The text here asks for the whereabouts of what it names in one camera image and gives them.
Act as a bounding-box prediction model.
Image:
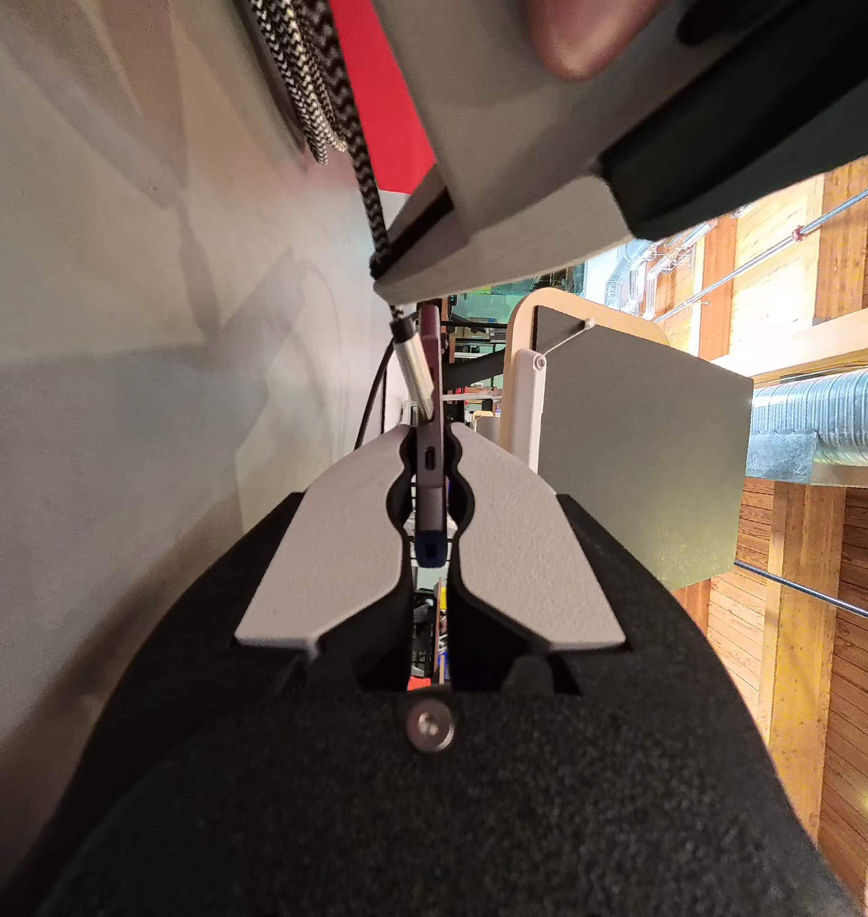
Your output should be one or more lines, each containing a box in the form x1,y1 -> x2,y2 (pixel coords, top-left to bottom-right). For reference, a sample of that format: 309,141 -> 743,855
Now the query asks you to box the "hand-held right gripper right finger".
447,423 -> 628,653

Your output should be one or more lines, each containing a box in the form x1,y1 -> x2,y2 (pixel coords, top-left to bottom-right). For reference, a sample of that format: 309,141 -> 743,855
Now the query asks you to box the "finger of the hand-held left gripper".
371,0 -> 701,307
384,166 -> 449,242

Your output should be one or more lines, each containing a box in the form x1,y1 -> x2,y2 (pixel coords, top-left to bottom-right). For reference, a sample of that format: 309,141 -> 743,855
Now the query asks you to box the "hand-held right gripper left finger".
233,424 -> 415,653

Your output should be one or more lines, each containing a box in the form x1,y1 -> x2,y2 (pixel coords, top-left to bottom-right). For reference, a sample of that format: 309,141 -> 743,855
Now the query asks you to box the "red plastic bin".
328,0 -> 438,194

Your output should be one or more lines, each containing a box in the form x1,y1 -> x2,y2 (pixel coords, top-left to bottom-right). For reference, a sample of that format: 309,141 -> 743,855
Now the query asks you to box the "grey usb hub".
414,304 -> 453,567

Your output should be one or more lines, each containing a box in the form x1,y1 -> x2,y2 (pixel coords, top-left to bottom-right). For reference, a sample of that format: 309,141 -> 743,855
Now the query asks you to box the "braided cable silver plug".
248,0 -> 436,421

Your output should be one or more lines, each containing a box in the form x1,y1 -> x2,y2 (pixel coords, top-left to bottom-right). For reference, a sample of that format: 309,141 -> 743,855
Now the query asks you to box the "person's left hand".
526,0 -> 666,81

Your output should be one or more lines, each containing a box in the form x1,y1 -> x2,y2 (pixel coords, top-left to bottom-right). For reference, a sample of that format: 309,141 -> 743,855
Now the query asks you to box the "thin metal rod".
733,560 -> 868,622

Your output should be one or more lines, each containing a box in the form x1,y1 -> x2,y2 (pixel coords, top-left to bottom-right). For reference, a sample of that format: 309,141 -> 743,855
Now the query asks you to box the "silver air duct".
745,364 -> 868,487

